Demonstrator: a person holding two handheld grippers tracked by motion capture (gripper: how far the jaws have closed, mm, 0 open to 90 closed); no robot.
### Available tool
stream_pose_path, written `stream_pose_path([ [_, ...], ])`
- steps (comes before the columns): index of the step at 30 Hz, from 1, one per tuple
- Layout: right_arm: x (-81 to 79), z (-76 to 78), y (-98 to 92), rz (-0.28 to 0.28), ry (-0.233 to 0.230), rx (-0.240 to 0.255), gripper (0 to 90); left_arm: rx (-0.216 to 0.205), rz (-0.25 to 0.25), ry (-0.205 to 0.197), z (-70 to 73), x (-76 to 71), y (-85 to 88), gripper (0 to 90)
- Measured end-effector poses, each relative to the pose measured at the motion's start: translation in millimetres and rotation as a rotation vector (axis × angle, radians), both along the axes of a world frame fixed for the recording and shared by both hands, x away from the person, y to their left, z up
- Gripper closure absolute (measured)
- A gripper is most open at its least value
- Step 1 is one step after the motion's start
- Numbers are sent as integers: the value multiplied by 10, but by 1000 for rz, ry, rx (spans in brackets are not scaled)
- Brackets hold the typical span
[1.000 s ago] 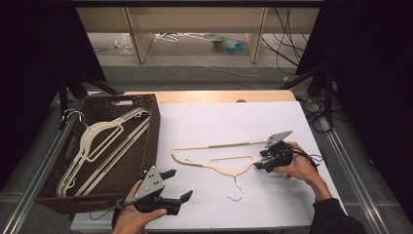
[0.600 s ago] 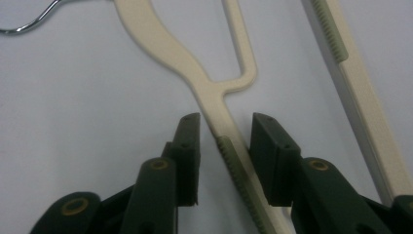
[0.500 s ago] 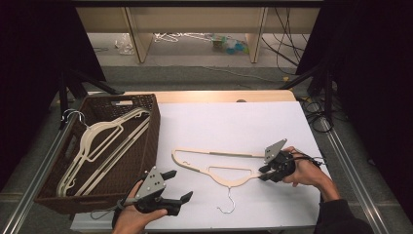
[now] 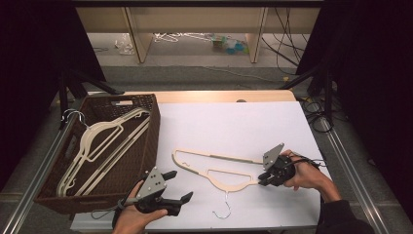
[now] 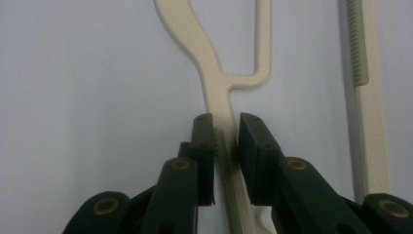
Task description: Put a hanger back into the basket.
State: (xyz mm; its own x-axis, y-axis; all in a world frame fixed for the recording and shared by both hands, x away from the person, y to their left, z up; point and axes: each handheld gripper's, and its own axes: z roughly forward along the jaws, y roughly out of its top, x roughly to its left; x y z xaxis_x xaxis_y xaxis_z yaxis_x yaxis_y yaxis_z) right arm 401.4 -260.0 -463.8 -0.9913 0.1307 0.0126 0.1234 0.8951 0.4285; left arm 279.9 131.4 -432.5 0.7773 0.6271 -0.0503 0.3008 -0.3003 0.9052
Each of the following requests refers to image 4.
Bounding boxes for beige wooden shelf unit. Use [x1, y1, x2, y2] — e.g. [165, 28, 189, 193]
[75, 6, 321, 64]

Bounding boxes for person's right hand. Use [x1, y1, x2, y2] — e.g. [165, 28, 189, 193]
[280, 148, 329, 193]

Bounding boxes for black metal stand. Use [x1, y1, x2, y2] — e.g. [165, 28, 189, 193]
[57, 67, 125, 131]
[278, 54, 336, 125]

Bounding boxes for person's left hand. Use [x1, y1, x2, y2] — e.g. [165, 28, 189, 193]
[111, 179, 169, 234]

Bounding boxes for aluminium frame rail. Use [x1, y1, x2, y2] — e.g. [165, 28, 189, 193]
[0, 97, 90, 234]
[319, 116, 392, 234]

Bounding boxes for coiled black cable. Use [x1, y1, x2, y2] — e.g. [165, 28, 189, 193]
[299, 97, 336, 135]

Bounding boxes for left hand-held gripper cable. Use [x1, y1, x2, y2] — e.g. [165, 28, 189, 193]
[90, 197, 138, 220]

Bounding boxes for brown wicker basket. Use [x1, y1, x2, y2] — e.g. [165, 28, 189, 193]
[33, 94, 162, 215]

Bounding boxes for clear plastic bag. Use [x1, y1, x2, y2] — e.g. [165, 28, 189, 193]
[113, 33, 135, 56]

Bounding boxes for white floor cable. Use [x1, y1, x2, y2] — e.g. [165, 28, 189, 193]
[204, 65, 281, 83]

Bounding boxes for black curtain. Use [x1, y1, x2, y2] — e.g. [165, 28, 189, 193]
[296, 0, 413, 222]
[0, 0, 107, 193]

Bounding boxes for colourful plastic items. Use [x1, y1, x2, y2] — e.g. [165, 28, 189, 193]
[211, 34, 250, 56]

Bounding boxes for right hand-held gripper cable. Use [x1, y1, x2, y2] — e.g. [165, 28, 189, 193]
[287, 153, 327, 169]

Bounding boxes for hand-held gripper cable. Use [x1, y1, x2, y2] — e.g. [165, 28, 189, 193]
[287, 153, 327, 169]
[90, 197, 138, 220]

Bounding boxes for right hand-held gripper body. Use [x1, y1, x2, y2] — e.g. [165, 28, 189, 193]
[261, 142, 297, 187]

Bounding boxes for white hangers on floor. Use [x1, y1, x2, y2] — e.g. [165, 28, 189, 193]
[153, 31, 212, 44]

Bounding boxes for hanging black cables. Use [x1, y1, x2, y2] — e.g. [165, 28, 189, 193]
[261, 7, 310, 76]

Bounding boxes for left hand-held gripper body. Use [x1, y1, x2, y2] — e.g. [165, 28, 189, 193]
[133, 166, 183, 217]

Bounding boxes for cream wooden clothes hanger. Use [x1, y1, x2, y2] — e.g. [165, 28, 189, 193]
[171, 148, 266, 219]

